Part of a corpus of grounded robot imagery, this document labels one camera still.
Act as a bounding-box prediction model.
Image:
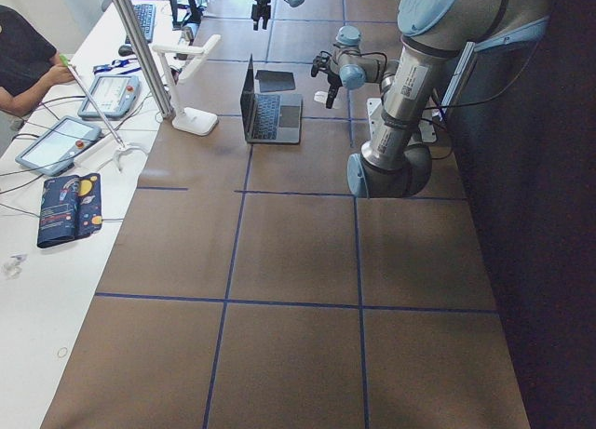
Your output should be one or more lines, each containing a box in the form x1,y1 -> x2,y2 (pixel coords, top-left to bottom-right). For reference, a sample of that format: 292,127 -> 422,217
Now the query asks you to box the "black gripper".
251,0 -> 271,31
325,60 -> 343,109

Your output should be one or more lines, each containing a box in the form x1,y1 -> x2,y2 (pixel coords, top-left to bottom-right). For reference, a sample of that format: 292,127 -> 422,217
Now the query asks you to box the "grey laptop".
240,57 -> 303,144

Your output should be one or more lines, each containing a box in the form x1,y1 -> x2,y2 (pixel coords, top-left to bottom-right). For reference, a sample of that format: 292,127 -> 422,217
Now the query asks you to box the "black mouse pad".
255,70 -> 296,93

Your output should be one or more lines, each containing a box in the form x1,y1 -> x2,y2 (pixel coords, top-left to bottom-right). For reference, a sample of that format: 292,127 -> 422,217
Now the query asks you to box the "white desk lamp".
151,34 -> 222,136

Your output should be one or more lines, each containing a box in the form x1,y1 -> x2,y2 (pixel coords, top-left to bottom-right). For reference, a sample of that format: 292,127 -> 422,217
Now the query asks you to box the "black computer mouse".
117,44 -> 135,57

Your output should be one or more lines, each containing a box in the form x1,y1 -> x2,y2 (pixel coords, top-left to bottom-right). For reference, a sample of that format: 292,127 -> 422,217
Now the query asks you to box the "black keyboard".
133,3 -> 156,43

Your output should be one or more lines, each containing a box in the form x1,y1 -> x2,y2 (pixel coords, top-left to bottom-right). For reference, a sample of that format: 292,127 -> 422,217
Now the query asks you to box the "upper teach pendant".
89,74 -> 140,120

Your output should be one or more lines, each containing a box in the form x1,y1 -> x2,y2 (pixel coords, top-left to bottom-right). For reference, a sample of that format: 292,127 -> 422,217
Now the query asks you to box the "teach pendant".
15,116 -> 102,177
89,74 -> 140,120

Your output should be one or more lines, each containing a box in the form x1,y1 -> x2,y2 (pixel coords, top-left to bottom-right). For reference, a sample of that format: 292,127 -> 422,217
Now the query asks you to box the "long grabber stick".
58,53 -> 149,172

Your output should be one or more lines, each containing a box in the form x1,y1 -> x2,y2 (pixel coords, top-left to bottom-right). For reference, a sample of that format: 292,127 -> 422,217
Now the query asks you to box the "person in black shirt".
1,6 -> 74,117

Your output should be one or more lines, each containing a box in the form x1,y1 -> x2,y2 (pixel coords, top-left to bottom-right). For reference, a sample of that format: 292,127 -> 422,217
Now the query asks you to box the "lower teach pendant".
15,116 -> 102,177

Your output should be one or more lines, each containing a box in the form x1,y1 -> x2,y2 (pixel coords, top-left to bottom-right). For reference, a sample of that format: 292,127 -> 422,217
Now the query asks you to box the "space print pouch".
36,173 -> 102,248

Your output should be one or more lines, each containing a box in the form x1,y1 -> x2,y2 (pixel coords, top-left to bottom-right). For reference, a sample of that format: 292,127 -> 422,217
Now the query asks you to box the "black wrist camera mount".
310,51 -> 332,77

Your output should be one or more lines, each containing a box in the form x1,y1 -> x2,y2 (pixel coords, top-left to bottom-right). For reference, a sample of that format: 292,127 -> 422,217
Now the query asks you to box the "aluminium frame post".
112,0 -> 174,119

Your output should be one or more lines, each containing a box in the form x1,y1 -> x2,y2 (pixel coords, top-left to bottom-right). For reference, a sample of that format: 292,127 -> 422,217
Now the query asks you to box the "blue lanyard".
92,59 -> 142,74

